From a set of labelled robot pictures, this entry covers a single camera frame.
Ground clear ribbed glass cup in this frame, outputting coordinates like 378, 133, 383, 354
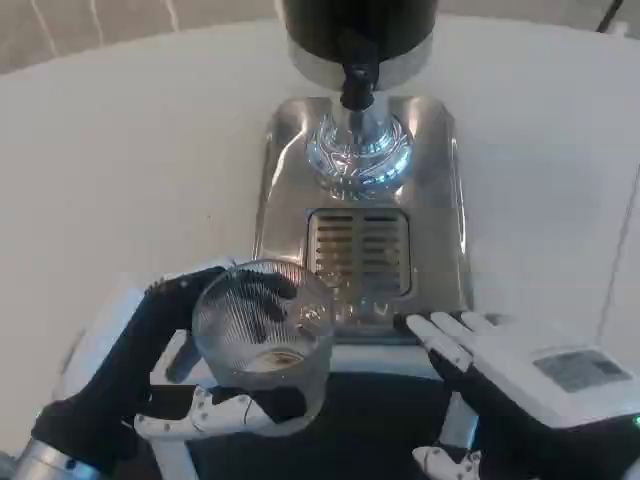
190, 259, 336, 438

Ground black dispenser tap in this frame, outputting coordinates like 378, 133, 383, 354
336, 27, 380, 112

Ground robot torso white black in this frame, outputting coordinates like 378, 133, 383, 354
59, 272, 491, 480

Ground steel drip tray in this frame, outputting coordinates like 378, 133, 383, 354
251, 95, 475, 347

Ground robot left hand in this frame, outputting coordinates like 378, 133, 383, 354
30, 257, 308, 467

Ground slotted steel drain grid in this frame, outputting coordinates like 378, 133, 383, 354
305, 206, 414, 297

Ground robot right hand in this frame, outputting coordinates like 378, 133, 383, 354
397, 310, 640, 480

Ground black steel drink dispenser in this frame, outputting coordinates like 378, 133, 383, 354
278, 0, 434, 197

